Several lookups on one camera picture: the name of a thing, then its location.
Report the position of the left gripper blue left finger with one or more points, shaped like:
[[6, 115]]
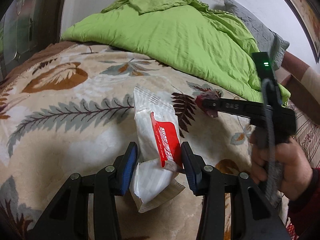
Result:
[[125, 166]]

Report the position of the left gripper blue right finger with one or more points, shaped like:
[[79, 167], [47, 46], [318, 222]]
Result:
[[192, 169]]

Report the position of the white red snack wrapper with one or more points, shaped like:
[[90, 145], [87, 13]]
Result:
[[159, 162]]

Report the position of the purple red wrapper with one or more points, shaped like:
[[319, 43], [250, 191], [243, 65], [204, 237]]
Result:
[[205, 102]]

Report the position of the right hand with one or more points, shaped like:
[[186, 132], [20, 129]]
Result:
[[297, 172]]

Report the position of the striped beige pillow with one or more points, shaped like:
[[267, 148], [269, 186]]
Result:
[[307, 135]]

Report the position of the brown sofa headboard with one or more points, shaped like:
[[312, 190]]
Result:
[[302, 82]]

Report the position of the leaf pattern bed blanket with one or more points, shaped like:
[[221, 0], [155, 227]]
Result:
[[69, 108]]

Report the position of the grey quilted pillow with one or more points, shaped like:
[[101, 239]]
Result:
[[267, 40]]

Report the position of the red plastic basket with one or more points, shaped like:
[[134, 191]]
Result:
[[292, 228]]

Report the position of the green quilt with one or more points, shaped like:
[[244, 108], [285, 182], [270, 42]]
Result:
[[187, 35]]

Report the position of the wooden door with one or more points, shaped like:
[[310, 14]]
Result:
[[27, 27]]

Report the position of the framed wall picture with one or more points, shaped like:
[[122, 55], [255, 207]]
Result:
[[307, 13]]

